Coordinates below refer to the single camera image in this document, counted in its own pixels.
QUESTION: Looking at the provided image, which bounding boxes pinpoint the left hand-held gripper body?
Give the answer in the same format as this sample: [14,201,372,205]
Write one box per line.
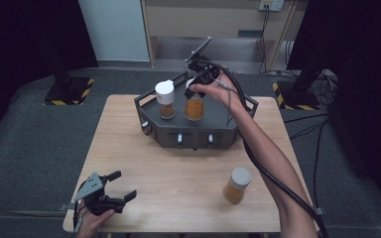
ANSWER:
[74,171,127,217]

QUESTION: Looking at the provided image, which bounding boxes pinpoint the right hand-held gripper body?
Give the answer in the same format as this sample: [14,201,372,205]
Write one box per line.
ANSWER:
[185,36,222,85]

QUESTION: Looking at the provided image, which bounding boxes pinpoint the round white-lid spice jar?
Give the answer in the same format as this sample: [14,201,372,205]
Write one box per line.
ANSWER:
[222,166,253,205]
[184,77,205,122]

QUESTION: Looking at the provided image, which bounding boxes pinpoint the flip-lid spice jar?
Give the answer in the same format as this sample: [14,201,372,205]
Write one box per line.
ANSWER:
[154,78,177,121]

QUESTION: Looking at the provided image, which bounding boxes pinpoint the black corner rack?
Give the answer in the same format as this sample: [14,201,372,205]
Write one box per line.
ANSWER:
[133,70,260,152]

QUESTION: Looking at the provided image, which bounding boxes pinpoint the person's left hand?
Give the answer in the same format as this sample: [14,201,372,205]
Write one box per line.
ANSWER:
[75,205,116,238]

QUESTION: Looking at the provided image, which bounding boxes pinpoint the person's right hand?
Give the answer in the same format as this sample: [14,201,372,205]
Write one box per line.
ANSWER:
[190,71,248,115]

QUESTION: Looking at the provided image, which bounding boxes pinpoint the black stand with striped base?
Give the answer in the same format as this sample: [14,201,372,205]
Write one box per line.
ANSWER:
[272,67,321,111]
[43,62,95,106]

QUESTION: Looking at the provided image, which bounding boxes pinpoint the white panel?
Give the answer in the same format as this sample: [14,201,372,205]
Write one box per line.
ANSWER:
[77,0,151,62]

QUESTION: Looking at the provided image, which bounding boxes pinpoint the black curtain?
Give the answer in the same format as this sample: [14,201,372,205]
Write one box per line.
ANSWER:
[0,0,99,150]
[286,0,381,209]

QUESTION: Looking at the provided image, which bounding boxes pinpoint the left hand-held gripper cable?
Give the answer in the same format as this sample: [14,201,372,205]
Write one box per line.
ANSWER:
[72,200,85,237]

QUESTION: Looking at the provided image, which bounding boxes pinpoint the thin grey cable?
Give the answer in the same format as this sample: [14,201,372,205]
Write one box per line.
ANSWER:
[212,77,243,129]

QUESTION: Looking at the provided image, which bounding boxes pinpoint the black outlet cables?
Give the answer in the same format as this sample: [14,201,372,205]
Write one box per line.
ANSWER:
[258,5,291,76]

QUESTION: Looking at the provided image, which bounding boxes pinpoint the white wall power outlet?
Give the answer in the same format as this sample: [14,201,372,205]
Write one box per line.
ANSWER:
[258,0,285,12]

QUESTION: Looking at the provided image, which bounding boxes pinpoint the tangled floor cable bundle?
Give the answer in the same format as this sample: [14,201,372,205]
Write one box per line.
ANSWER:
[316,69,339,107]

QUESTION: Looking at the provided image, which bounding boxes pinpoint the black floor cable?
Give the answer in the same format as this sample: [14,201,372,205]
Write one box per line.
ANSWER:
[312,118,330,207]

